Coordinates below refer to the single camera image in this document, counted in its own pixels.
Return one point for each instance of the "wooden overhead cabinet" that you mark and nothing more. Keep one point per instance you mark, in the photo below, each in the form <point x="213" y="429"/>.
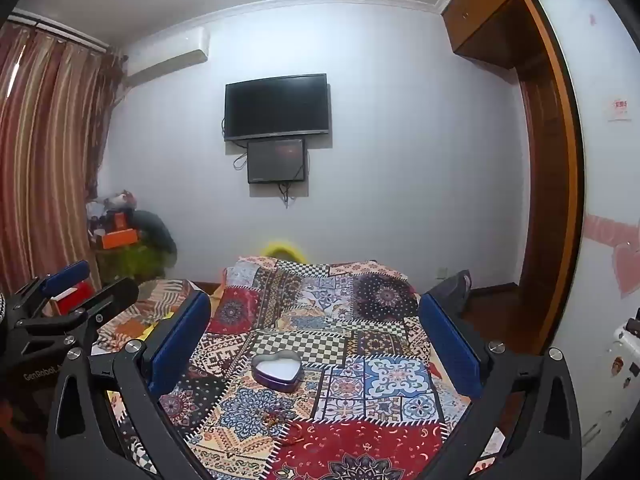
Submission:
<point x="490" y="15"/>

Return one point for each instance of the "red white toy figure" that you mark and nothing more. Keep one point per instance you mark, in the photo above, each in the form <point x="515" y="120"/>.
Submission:
<point x="122" y="200"/>

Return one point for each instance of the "striped brown curtain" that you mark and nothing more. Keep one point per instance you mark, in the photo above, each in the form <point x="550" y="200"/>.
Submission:
<point x="45" y="160"/>

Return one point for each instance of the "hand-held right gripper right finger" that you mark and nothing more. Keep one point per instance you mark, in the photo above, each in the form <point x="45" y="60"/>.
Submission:
<point x="450" y="345"/>

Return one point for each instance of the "white air conditioner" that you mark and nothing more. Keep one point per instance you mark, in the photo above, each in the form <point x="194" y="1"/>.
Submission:
<point x="167" y="57"/>

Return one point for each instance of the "dark bag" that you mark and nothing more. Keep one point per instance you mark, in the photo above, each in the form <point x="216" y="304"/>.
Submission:
<point x="459" y="287"/>

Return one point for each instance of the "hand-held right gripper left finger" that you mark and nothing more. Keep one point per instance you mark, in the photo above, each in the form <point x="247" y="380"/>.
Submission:
<point x="181" y="345"/>

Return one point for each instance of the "white wall fixture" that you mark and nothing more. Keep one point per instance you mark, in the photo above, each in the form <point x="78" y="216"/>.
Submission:
<point x="627" y="336"/>

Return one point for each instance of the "pink heart wall sticker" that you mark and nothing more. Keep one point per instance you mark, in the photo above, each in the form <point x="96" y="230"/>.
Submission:
<point x="627" y="270"/>

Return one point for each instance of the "yellow round object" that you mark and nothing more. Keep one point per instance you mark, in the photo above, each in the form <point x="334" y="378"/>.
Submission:
<point x="284" y="250"/>

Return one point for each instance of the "black wall television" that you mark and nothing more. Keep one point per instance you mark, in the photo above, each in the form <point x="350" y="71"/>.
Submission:
<point x="276" y="106"/>

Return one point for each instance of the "wooden door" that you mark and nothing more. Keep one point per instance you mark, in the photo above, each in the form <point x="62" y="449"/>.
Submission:
<point x="537" y="200"/>

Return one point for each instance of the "patchwork printed blanket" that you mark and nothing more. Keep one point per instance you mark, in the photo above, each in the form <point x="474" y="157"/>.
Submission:
<point x="350" y="360"/>

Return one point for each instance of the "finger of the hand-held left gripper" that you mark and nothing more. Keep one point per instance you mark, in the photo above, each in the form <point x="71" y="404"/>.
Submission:
<point x="112" y="296"/>
<point x="65" y="276"/>

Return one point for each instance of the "green cloth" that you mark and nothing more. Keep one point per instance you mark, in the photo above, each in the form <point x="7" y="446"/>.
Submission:
<point x="132" y="262"/>

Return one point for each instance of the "grey plush toy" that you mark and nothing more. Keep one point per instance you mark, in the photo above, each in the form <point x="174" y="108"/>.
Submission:
<point x="155" y="235"/>

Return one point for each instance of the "purple heart-shaped tin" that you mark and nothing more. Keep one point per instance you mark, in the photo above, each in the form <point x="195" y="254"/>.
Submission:
<point x="276" y="371"/>

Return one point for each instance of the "red white box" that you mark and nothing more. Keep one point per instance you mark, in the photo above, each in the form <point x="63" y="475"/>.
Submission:
<point x="75" y="297"/>

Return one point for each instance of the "orange box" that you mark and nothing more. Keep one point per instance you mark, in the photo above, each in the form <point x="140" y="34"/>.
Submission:
<point x="117" y="238"/>

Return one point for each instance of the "small black wall monitor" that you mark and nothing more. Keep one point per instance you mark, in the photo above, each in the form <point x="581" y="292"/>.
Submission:
<point x="276" y="161"/>

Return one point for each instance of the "red white wall sticker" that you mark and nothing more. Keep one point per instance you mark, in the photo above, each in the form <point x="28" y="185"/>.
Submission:
<point x="620" y="110"/>

